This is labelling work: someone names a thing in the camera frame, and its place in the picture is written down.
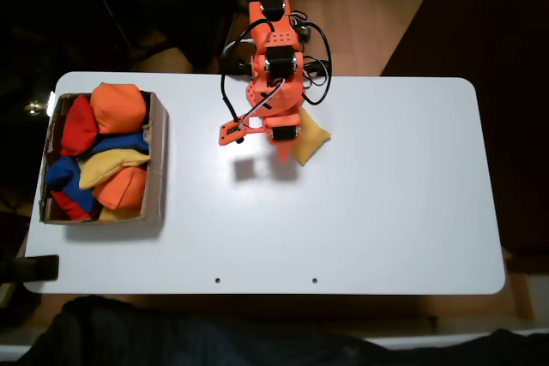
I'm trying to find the orange bean bag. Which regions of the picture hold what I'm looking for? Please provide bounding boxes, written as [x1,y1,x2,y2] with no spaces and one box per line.
[92,165,149,211]
[89,81,148,135]

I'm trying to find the brown cardboard box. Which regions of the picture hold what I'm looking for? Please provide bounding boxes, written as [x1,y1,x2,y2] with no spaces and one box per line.
[39,91,169,225]

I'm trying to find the orange camera mount plate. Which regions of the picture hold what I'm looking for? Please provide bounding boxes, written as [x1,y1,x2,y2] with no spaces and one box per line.
[218,119,267,147]

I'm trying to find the black power plug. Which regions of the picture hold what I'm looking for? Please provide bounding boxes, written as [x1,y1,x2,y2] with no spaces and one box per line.
[222,57,255,78]

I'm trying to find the black clamp stand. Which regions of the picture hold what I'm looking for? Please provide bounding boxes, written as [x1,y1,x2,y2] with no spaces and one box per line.
[0,254,60,285]

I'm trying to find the white usb cable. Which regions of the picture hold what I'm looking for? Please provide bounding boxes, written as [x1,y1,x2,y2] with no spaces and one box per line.
[221,37,258,58]

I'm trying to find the red bean bag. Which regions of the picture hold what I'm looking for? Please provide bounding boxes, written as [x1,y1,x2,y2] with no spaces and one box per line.
[59,94,100,157]
[50,189,94,222]

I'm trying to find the person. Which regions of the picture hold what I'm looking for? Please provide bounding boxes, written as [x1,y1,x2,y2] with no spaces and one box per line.
[16,295,549,366]

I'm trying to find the yellow bean bag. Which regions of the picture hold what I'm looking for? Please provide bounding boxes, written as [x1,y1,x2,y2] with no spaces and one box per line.
[290,106,332,167]
[78,148,152,190]
[97,206,142,222]

